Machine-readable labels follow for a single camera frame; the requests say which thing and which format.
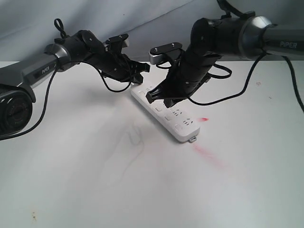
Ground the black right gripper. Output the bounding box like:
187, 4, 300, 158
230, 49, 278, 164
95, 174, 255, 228
146, 53, 220, 108

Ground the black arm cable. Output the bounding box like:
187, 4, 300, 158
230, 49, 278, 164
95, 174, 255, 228
154, 0, 304, 107
0, 19, 133, 141

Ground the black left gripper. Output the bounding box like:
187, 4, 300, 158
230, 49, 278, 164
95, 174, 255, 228
87, 51, 150, 85

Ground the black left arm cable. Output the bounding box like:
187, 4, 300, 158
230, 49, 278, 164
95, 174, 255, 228
0, 19, 133, 141

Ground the white power strip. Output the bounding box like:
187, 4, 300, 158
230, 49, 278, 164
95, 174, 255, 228
130, 82, 200, 143

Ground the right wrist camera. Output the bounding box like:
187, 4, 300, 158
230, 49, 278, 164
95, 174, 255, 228
149, 42, 183, 65

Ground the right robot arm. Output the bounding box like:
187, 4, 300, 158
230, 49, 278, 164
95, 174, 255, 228
146, 16, 304, 107

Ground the white backdrop cloth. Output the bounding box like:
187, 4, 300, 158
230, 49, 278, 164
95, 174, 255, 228
0, 0, 304, 63

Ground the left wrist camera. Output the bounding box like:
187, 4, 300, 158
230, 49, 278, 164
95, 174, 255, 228
105, 34, 129, 53

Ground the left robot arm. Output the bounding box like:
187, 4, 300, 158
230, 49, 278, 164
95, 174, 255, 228
0, 30, 150, 140

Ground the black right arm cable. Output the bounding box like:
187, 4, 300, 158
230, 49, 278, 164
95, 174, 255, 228
154, 0, 304, 107

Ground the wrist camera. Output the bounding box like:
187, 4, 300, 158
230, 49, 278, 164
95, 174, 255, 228
105, 34, 129, 53
149, 42, 183, 65

